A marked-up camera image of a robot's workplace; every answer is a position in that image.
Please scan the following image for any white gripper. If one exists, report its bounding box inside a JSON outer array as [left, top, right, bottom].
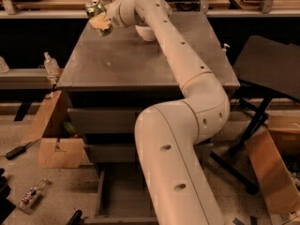
[[89, 0, 141, 31]]

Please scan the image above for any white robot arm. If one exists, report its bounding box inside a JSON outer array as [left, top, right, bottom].
[[90, 0, 230, 225]]

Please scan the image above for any grey drawer cabinet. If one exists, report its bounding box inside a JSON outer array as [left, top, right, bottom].
[[56, 10, 241, 173]]

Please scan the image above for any grey top drawer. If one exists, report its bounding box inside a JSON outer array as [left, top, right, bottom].
[[67, 108, 141, 134]]

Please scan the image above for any grey middle drawer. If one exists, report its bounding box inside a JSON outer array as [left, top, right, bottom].
[[84, 142, 214, 165]]

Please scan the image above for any grey open bottom drawer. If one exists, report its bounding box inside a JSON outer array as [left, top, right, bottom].
[[83, 162, 158, 225]]

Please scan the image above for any white bowl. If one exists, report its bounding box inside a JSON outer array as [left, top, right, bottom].
[[135, 25, 156, 42]]

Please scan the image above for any clear sanitizer bottle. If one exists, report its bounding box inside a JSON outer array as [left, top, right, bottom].
[[44, 52, 59, 76]]

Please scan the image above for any small white pump bottle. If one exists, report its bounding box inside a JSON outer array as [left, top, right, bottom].
[[222, 43, 231, 54]]

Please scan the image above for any left cardboard box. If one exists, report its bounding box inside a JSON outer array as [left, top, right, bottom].
[[22, 91, 89, 169]]

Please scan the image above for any cardboard box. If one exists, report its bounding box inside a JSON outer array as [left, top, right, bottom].
[[245, 115, 300, 225], [22, 91, 89, 169]]

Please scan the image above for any black power adapter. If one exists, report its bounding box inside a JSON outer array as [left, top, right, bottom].
[[6, 141, 36, 160]]

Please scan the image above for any black folding table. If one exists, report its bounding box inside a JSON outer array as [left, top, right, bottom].
[[210, 36, 300, 194]]

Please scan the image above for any plastic bottle on floor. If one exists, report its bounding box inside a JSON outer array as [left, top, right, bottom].
[[17, 178, 51, 214]]

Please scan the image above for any right cardboard box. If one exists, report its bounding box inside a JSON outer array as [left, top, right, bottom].
[[245, 115, 300, 225]]

